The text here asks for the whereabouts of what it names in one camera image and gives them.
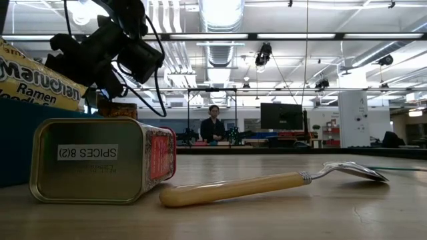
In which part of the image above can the yellow Maruchan ramen packet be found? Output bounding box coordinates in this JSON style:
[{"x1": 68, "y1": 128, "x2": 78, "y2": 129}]
[{"x1": 0, "y1": 35, "x2": 88, "y2": 113}]

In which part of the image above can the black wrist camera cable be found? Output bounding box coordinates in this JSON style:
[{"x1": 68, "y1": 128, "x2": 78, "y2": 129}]
[{"x1": 111, "y1": 15, "x2": 167, "y2": 118}]

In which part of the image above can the black background rig frame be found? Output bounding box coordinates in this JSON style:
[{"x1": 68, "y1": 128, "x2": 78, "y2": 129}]
[{"x1": 186, "y1": 87, "x2": 238, "y2": 141}]

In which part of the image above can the black aluminium rig frame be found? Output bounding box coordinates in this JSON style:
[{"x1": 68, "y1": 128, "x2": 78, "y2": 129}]
[{"x1": 175, "y1": 145, "x2": 427, "y2": 160}]

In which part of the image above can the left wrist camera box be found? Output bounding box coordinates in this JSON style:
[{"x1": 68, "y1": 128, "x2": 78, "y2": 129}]
[{"x1": 117, "y1": 39, "x2": 165, "y2": 85}]

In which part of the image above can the red rectangular spice tin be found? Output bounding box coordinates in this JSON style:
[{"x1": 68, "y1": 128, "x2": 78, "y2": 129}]
[{"x1": 29, "y1": 117, "x2": 177, "y2": 206}]

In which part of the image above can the black hanging camera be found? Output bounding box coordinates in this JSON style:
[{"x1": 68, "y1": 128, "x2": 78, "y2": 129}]
[{"x1": 255, "y1": 42, "x2": 273, "y2": 67}]

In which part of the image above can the person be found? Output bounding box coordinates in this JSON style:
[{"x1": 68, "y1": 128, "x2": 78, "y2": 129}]
[{"x1": 199, "y1": 104, "x2": 226, "y2": 145}]

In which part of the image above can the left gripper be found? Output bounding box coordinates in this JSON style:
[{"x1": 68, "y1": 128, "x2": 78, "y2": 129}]
[{"x1": 45, "y1": 15, "x2": 134, "y2": 100}]

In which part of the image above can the silver ventilation duct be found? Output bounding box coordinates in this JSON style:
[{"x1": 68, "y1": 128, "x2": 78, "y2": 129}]
[{"x1": 199, "y1": 0, "x2": 246, "y2": 106}]

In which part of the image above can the wooden-handled metal spoon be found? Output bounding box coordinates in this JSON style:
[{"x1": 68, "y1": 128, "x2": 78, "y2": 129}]
[{"x1": 159, "y1": 161, "x2": 390, "y2": 208}]

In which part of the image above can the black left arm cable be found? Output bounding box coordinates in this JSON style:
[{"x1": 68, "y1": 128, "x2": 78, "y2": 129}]
[{"x1": 62, "y1": 0, "x2": 73, "y2": 37}]

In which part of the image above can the dark teal plastic bin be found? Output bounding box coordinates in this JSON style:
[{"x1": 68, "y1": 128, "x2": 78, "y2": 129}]
[{"x1": 0, "y1": 98, "x2": 101, "y2": 187}]

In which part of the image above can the red storage shelf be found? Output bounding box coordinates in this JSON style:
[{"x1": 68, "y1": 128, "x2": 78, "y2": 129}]
[{"x1": 322, "y1": 121, "x2": 341, "y2": 147}]

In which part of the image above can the black computer monitor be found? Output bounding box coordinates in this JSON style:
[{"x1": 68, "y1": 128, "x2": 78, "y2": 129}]
[{"x1": 260, "y1": 102, "x2": 304, "y2": 131}]

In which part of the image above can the black bag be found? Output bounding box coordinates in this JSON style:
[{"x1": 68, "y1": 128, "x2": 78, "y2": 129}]
[{"x1": 381, "y1": 131, "x2": 406, "y2": 149}]

